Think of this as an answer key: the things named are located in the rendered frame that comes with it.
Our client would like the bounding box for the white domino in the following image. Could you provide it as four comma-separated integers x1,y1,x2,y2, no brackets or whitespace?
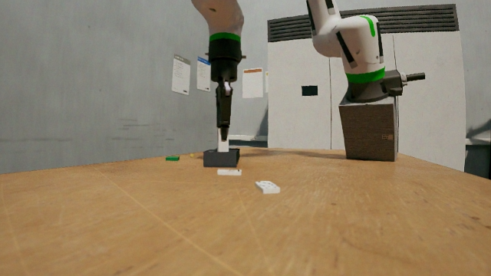
255,181,280,194
217,169,242,175

